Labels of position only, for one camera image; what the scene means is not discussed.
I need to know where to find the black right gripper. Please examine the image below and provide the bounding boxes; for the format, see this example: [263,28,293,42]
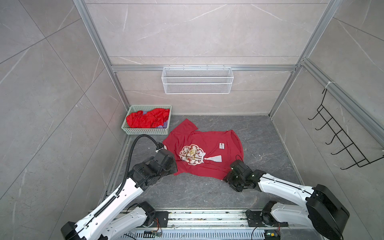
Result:
[221,170,245,192]

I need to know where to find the dark red printed t-shirt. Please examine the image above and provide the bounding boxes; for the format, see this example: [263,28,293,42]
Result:
[163,119,244,180]

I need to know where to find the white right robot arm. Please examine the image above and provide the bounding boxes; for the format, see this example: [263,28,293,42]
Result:
[224,162,350,240]

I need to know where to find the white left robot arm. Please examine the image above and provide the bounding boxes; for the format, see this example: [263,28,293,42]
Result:
[61,158,178,240]

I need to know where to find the light green perforated plastic basket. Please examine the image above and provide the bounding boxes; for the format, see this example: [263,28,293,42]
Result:
[121,105,172,135]

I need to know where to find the bright red t-shirt in basket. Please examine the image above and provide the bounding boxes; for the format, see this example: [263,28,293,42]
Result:
[126,108,171,129]

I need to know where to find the green circuit board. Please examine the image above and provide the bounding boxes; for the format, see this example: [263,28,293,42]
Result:
[264,230,281,240]

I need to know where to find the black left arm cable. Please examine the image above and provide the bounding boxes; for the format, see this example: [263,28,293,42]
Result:
[68,134,164,238]

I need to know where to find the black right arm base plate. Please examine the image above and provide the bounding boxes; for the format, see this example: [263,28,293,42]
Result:
[245,210,289,228]

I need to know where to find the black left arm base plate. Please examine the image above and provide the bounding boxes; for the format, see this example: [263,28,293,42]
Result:
[150,211,170,228]

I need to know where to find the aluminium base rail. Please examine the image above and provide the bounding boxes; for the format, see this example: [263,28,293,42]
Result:
[119,210,323,240]

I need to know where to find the white wire mesh wall basket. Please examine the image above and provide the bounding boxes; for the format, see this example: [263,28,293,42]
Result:
[162,67,234,95]

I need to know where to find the black wire wall hook rack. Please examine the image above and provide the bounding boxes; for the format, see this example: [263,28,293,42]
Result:
[308,89,384,171]

